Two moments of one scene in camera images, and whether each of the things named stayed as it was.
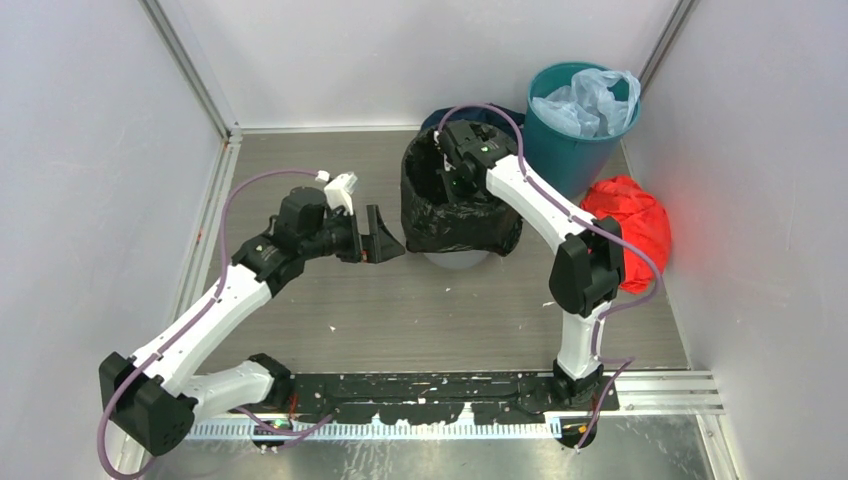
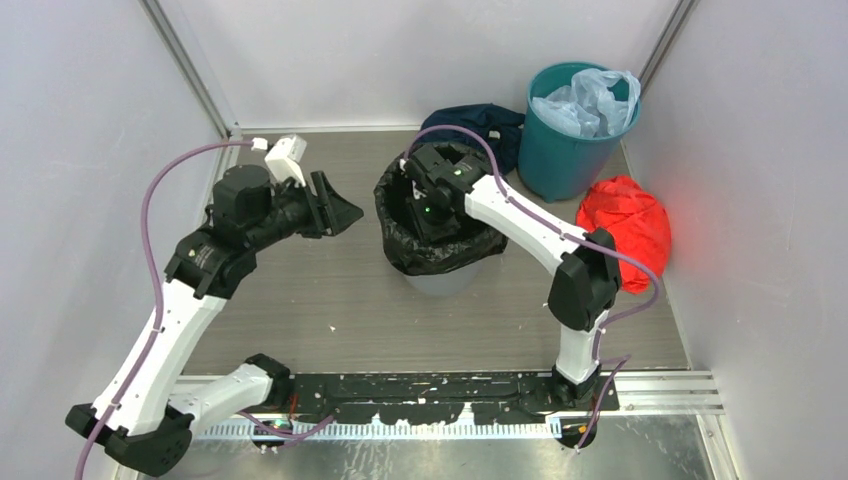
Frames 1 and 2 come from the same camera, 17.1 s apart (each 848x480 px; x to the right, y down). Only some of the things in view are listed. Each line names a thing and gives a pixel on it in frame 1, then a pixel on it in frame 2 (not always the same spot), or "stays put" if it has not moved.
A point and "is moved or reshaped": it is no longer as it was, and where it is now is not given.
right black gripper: x=453 y=172 -> x=434 y=234
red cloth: x=644 y=223 stays put
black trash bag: x=435 y=220 is moved or reshaped
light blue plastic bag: x=587 y=108 stays put
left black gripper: x=375 y=247 -> x=328 y=212
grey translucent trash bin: x=463 y=259 -> x=446 y=283
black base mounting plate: x=427 y=397 stays put
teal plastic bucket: x=574 y=162 stays put
